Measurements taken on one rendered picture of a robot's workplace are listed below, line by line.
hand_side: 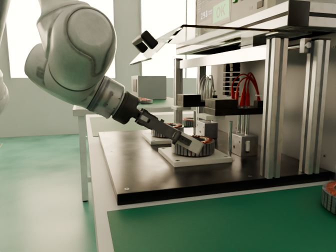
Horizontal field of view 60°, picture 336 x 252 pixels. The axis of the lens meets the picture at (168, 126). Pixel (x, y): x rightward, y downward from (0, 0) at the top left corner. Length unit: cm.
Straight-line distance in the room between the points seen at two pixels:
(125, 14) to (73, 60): 512
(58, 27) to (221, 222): 39
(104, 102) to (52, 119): 484
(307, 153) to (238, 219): 26
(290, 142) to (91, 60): 56
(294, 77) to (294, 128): 13
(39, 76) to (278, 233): 52
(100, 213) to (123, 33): 510
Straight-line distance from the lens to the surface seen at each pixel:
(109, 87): 66
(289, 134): 83
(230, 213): 52
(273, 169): 65
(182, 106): 97
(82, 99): 65
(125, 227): 47
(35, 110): 550
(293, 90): 82
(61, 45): 48
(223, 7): 92
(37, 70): 65
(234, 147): 81
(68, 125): 548
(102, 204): 56
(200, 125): 103
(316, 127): 70
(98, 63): 49
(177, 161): 68
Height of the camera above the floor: 97
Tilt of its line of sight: 9 degrees down
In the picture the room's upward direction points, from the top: straight up
